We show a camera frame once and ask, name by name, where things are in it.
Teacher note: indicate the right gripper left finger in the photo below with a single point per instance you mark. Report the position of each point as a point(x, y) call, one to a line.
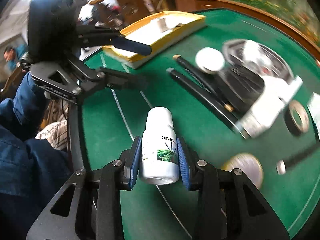
point(88, 204)

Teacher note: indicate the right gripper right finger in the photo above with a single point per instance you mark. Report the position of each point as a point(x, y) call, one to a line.
point(227, 198)

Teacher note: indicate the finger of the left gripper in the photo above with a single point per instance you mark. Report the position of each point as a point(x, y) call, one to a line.
point(132, 46)
point(121, 80)

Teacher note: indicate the yellow tape roll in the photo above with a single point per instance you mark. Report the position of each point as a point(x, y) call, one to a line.
point(249, 164)

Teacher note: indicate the white bottle green label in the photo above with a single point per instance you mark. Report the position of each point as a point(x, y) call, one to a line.
point(159, 159)

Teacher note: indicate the black marker pink cap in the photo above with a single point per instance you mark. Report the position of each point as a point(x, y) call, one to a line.
point(205, 98)

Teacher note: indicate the white medicine bottle red label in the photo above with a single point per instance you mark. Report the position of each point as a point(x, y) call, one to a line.
point(210, 60)

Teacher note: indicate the black tape roll beige core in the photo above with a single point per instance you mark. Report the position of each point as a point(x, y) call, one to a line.
point(296, 118)

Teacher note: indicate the black plastic spool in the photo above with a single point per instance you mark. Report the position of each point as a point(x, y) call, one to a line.
point(240, 86)

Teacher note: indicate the white pvc elbow pipe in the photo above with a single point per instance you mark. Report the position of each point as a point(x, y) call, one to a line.
point(281, 85)

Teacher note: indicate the black marker gold cap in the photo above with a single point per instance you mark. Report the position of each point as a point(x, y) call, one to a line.
point(202, 78)

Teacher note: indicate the wooden chair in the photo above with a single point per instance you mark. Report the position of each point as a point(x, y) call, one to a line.
point(119, 14)

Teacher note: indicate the yellow cardboard box tray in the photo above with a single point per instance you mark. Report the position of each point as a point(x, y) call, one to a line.
point(146, 31)

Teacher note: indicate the small silver box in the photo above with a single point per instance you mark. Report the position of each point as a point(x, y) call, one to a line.
point(162, 24)

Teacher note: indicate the flower planter display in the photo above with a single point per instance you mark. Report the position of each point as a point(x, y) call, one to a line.
point(297, 13)

